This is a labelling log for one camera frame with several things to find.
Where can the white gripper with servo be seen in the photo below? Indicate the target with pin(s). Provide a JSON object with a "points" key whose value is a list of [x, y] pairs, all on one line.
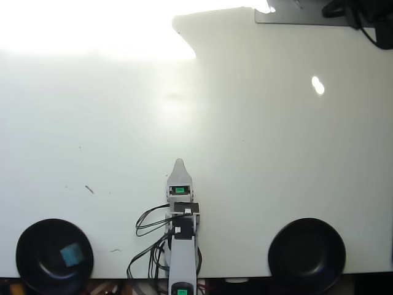
{"points": [[186, 191]]}

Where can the blue foam cube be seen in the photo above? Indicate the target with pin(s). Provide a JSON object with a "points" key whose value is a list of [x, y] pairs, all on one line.
{"points": [[71, 254]]}

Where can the white table clamp piece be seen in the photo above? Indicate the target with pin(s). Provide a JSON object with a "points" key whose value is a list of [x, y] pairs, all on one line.
{"points": [[236, 280]]}

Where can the black round bowl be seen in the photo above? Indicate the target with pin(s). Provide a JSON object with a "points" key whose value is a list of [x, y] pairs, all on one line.
{"points": [[40, 246], [307, 255]]}

